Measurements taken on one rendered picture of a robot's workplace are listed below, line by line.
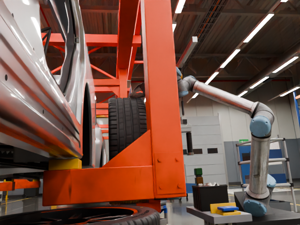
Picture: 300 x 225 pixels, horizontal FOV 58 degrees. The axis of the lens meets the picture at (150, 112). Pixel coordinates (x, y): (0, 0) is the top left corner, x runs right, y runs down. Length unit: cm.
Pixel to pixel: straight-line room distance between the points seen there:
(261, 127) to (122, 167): 86
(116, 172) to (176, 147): 33
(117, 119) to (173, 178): 50
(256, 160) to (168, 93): 75
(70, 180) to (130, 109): 59
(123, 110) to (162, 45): 46
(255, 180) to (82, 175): 113
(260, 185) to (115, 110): 106
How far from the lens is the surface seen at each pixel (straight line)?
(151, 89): 144
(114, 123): 159
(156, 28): 159
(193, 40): 458
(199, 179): 161
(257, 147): 180
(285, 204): 363
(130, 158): 137
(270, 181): 219
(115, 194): 135
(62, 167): 138
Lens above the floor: 62
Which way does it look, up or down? 14 degrees up
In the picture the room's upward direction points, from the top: 3 degrees counter-clockwise
